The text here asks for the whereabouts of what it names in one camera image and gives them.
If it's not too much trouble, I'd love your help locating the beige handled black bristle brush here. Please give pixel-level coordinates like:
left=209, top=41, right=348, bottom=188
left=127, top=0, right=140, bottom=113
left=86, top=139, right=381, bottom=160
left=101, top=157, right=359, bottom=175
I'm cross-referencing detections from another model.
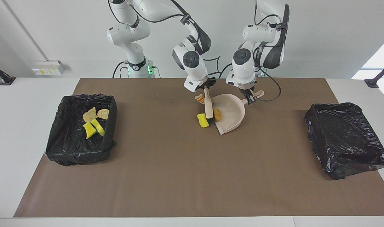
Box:
left=204, top=88, right=215, bottom=123

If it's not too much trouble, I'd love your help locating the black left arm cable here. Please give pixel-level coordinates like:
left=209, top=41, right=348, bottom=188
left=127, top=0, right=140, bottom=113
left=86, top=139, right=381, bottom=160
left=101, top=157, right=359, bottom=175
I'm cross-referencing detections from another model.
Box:
left=254, top=0, right=289, bottom=102

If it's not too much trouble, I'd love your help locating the brown paper table mat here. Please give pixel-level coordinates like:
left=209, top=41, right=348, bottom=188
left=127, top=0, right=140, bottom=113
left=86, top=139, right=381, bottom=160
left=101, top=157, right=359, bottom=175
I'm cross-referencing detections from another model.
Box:
left=14, top=78, right=384, bottom=218

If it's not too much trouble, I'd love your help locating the black base cable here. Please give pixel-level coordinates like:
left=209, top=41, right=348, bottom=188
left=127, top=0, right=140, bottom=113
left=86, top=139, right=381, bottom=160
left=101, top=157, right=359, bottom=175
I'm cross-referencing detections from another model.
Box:
left=112, top=61, right=127, bottom=78
left=219, top=63, right=233, bottom=79

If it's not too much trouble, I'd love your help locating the green topped yellow sponge scrap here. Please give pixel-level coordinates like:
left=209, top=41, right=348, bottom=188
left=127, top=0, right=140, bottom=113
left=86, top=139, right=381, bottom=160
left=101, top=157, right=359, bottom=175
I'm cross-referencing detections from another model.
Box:
left=90, top=119, right=105, bottom=137

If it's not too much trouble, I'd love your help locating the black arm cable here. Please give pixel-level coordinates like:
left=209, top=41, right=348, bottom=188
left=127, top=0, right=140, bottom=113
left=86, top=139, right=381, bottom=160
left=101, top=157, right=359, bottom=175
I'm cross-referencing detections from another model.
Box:
left=202, top=56, right=222, bottom=77
left=254, top=0, right=289, bottom=102

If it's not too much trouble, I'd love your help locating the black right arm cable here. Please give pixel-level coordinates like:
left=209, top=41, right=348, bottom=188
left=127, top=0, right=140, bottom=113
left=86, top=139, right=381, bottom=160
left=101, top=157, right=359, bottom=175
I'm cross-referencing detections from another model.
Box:
left=202, top=56, right=222, bottom=77

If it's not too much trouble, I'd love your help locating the beige plastic dustpan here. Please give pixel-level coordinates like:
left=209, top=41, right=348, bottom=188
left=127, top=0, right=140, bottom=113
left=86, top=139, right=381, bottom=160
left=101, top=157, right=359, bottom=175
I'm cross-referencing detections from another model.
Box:
left=208, top=90, right=265, bottom=135

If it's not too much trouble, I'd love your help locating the white wall conduit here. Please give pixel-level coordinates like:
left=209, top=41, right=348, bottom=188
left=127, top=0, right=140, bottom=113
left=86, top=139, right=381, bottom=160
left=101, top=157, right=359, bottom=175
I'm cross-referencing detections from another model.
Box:
left=2, top=0, right=50, bottom=62

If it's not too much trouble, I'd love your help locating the yellow sponge wedge green backed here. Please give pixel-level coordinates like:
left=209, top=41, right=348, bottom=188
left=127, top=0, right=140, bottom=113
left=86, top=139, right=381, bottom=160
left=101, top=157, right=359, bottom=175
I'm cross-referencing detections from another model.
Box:
left=197, top=113, right=210, bottom=128

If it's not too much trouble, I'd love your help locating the white wall socket box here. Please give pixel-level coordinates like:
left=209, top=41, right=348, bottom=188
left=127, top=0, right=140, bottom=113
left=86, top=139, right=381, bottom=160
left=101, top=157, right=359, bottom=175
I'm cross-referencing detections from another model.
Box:
left=32, top=61, right=66, bottom=76

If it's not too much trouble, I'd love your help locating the black bag lined bin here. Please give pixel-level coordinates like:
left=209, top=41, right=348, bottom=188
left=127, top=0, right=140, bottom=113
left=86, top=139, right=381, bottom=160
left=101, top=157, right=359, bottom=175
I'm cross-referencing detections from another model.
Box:
left=45, top=94, right=117, bottom=166
left=304, top=102, right=384, bottom=180

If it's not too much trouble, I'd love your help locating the black camera stand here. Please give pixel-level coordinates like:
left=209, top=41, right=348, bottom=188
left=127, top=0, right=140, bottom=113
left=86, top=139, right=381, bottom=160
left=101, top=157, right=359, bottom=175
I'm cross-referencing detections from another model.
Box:
left=0, top=61, right=16, bottom=85
left=364, top=61, right=384, bottom=88

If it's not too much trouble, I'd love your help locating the plain yellow sponge piece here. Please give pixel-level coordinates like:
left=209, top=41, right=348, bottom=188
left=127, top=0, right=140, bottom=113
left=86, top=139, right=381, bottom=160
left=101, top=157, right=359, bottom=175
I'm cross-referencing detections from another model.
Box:
left=83, top=122, right=96, bottom=139

